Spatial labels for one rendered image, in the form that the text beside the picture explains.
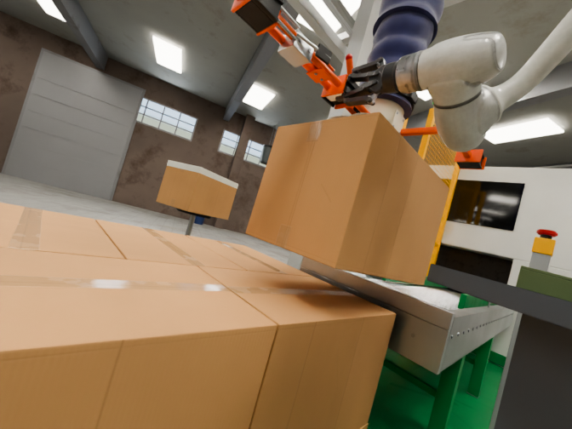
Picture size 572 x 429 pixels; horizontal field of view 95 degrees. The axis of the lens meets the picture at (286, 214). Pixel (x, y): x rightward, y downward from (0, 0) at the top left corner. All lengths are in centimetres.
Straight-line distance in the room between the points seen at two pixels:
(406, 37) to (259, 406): 120
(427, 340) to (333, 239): 59
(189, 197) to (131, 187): 696
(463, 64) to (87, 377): 83
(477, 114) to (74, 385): 89
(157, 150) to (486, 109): 897
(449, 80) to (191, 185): 207
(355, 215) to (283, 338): 33
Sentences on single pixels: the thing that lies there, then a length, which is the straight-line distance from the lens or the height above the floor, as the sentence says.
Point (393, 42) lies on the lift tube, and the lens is 118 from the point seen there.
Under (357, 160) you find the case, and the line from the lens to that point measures 69.
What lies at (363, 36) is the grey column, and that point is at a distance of 294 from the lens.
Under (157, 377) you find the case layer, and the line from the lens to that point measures 48.
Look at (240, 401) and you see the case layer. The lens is 62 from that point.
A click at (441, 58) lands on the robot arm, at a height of 118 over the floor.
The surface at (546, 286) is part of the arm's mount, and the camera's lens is 70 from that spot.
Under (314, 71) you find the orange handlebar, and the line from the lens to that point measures 86.
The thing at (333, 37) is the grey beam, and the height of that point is 314.
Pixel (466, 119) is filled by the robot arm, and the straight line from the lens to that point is 80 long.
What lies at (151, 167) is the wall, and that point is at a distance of 929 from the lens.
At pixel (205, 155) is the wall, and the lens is 934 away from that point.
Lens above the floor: 75
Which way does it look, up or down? 2 degrees up
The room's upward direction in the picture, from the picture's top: 16 degrees clockwise
